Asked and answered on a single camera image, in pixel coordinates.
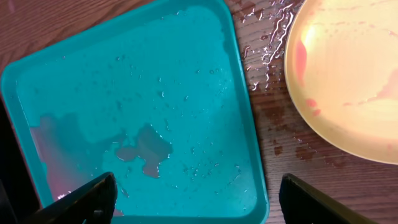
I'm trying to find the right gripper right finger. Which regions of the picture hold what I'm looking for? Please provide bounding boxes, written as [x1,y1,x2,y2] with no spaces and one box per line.
[279,173,374,224]

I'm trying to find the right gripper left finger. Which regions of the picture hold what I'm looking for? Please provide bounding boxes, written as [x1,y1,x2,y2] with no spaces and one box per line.
[24,172,118,224]

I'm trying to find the yellow-green plate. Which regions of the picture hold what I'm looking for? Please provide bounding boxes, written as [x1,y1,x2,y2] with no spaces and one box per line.
[284,0,397,164]

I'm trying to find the teal plastic tray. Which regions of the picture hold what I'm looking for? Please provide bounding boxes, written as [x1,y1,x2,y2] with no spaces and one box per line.
[1,0,269,223]

